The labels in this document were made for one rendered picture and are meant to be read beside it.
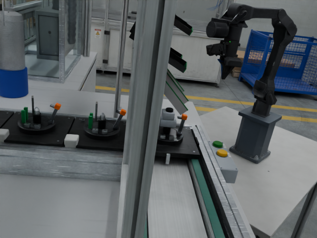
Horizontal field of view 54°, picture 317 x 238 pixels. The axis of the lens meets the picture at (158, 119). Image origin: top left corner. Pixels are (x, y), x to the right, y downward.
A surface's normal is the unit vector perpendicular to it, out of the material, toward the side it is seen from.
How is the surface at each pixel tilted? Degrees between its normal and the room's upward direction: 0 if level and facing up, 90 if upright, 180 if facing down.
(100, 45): 90
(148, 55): 90
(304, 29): 90
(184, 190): 0
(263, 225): 0
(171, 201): 0
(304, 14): 90
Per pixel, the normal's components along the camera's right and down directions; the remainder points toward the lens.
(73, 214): 0.13, -0.91
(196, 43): 0.05, 0.41
